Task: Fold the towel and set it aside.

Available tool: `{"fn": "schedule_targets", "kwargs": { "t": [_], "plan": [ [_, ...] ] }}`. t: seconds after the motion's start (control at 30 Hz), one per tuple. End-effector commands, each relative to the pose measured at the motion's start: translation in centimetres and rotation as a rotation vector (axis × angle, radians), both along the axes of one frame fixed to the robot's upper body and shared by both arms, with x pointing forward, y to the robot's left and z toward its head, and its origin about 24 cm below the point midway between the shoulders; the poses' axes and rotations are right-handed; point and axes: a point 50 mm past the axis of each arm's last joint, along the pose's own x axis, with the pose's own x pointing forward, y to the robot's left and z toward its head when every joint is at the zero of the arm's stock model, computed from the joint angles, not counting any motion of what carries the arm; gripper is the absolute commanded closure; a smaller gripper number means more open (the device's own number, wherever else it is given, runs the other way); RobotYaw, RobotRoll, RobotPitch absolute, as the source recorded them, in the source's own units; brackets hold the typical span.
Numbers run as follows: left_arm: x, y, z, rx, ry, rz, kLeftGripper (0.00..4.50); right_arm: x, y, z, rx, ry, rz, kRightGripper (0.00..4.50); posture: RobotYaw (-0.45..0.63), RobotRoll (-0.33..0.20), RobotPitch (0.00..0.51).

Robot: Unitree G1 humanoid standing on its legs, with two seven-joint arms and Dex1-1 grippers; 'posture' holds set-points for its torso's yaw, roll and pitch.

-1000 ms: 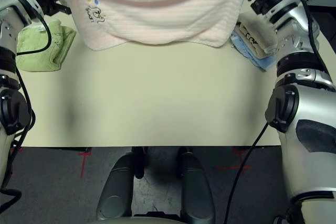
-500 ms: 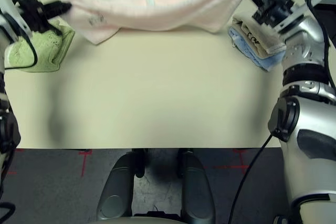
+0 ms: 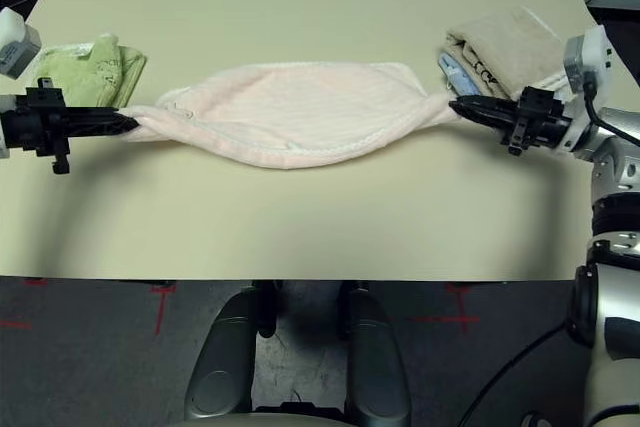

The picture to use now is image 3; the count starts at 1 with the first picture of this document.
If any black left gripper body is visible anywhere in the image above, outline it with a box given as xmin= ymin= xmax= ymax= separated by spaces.
xmin=0 ymin=77 xmax=71 ymax=176

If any beige folded terry towel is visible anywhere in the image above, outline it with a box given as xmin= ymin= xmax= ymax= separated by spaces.
xmin=443 ymin=5 xmax=571 ymax=98

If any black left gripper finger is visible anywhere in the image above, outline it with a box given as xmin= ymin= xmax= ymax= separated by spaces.
xmin=64 ymin=121 xmax=137 ymax=139
xmin=64 ymin=107 xmax=141 ymax=125

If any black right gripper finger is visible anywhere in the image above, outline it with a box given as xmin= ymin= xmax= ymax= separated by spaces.
xmin=452 ymin=107 xmax=519 ymax=130
xmin=448 ymin=95 xmax=519 ymax=114

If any grey robot right leg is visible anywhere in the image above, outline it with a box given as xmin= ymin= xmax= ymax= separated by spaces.
xmin=344 ymin=286 xmax=411 ymax=427

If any light blue folded towel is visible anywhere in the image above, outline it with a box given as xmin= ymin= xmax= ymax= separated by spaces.
xmin=437 ymin=49 xmax=489 ymax=98

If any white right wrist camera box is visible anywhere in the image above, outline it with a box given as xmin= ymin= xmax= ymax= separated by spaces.
xmin=554 ymin=25 xmax=617 ymax=153

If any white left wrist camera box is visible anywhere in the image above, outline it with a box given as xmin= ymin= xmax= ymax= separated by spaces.
xmin=0 ymin=6 xmax=44 ymax=161

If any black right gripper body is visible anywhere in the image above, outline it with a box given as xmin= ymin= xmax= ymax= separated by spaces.
xmin=499 ymin=87 xmax=574 ymax=156

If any pink terry towel with embroidery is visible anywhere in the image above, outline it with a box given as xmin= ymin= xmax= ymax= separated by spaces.
xmin=118 ymin=60 xmax=464 ymax=171

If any green terry towel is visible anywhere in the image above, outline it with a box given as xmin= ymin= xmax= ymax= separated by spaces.
xmin=30 ymin=32 xmax=150 ymax=111

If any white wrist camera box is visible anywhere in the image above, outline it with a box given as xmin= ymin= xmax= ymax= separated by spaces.
xmin=554 ymin=25 xmax=617 ymax=153
xmin=0 ymin=6 xmax=44 ymax=161

